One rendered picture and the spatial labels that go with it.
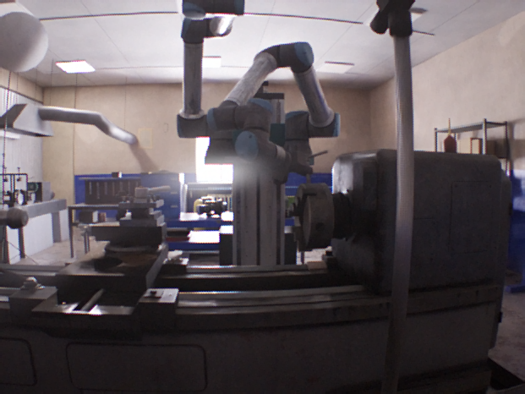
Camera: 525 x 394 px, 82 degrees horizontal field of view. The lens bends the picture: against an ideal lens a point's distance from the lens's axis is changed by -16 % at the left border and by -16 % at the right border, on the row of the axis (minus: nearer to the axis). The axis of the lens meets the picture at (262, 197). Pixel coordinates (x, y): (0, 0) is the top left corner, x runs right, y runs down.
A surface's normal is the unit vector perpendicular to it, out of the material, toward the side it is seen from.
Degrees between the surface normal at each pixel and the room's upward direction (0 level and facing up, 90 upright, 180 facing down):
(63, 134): 90
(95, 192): 90
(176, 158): 90
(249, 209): 90
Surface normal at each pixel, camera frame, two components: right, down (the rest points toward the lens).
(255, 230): 0.04, 0.07
